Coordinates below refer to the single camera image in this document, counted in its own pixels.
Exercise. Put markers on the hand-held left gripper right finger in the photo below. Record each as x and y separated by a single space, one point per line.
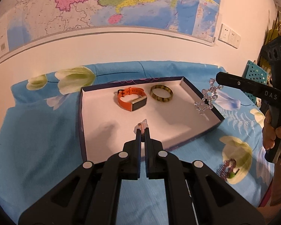
148 150

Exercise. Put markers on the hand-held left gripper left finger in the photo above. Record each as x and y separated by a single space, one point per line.
137 150

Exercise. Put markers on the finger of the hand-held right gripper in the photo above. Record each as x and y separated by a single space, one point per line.
248 85

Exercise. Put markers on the shallow white cardboard box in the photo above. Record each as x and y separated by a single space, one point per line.
178 117

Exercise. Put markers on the person's right hand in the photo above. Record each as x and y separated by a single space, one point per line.
267 136

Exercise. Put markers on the teal perforated basket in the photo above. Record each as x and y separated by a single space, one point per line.
255 75

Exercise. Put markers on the hanging olive bag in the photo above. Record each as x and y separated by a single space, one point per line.
271 35

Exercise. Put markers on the orange smartwatch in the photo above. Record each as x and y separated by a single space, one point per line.
131 100

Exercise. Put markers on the tortoiseshell bangle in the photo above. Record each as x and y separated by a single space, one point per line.
154 96

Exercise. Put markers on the blue floral bedsheet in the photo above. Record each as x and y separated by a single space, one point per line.
37 133

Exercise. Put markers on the white wall outlet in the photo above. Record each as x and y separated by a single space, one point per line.
234 39
224 33

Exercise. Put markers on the colourful wall map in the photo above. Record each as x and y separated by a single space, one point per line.
131 4

